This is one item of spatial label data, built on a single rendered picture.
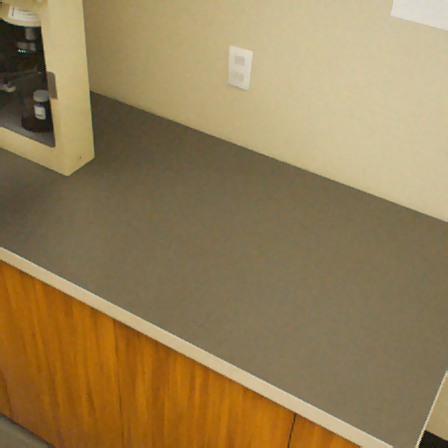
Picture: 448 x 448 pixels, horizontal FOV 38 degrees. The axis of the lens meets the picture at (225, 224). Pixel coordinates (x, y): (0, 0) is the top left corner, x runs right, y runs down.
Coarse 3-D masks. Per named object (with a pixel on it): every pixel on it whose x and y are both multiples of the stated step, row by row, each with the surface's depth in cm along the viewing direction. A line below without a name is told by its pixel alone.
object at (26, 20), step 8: (0, 8) 157; (8, 8) 153; (16, 8) 152; (0, 16) 156; (8, 16) 154; (16, 16) 153; (24, 16) 153; (32, 16) 153; (16, 24) 153; (24, 24) 153; (32, 24) 153
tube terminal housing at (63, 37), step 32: (0, 0) 150; (32, 0) 145; (64, 0) 147; (64, 32) 151; (64, 64) 155; (64, 96) 159; (0, 128) 176; (64, 128) 164; (32, 160) 176; (64, 160) 169
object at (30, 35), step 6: (30, 30) 159; (36, 30) 160; (18, 36) 161; (24, 36) 162; (30, 36) 160; (36, 36) 161; (12, 42) 161; (18, 42) 159; (24, 42) 159; (30, 42) 159; (36, 42) 160; (42, 42) 160; (24, 48) 159; (30, 48) 159; (36, 48) 159; (42, 48) 160
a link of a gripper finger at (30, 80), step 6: (36, 72) 158; (18, 78) 155; (24, 78) 155; (30, 78) 156; (36, 78) 157; (6, 84) 152; (12, 84) 153; (18, 84) 154; (24, 84) 155; (30, 84) 157; (36, 84) 158; (18, 90) 155
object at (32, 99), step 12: (12, 48) 159; (24, 60) 161; (36, 60) 161; (24, 96) 167; (36, 96) 166; (48, 96) 168; (24, 108) 169; (36, 108) 168; (48, 108) 170; (36, 120) 170
